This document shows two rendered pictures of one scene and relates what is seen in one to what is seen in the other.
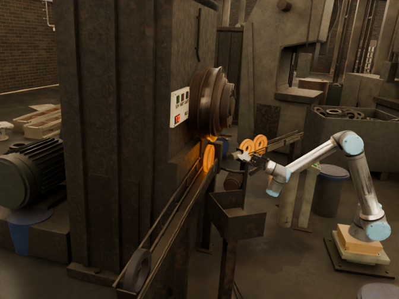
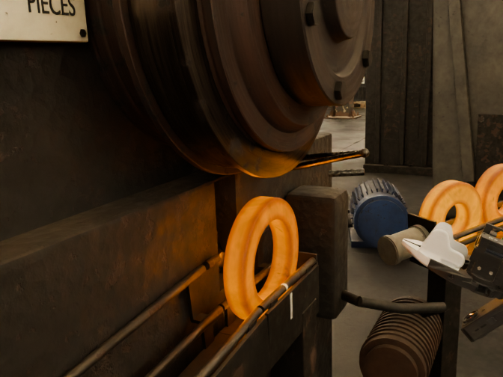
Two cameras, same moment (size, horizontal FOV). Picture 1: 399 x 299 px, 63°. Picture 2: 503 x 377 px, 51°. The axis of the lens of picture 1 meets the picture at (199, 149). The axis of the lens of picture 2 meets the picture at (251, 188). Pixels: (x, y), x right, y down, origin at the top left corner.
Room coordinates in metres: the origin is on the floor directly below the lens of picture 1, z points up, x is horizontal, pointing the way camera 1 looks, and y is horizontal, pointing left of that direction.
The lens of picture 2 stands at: (1.35, -0.23, 1.03)
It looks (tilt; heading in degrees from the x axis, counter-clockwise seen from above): 14 degrees down; 14
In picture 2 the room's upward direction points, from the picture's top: 2 degrees counter-clockwise
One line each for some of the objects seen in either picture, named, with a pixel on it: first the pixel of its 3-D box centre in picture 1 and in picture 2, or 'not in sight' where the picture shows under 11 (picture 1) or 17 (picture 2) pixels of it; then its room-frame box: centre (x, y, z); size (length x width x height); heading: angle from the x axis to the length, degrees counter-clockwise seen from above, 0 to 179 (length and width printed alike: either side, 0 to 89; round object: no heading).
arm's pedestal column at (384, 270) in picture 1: (357, 253); not in sight; (2.12, -1.24, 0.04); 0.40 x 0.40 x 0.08; 82
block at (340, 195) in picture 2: (214, 156); (315, 250); (2.29, -0.11, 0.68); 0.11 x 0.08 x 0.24; 76
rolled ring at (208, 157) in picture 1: (208, 158); (264, 258); (2.06, -0.07, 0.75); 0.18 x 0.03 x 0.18; 165
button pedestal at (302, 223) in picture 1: (307, 194); not in sight; (2.54, -0.95, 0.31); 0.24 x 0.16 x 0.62; 166
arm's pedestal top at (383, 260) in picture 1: (358, 246); not in sight; (2.12, -1.24, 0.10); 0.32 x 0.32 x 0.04; 82
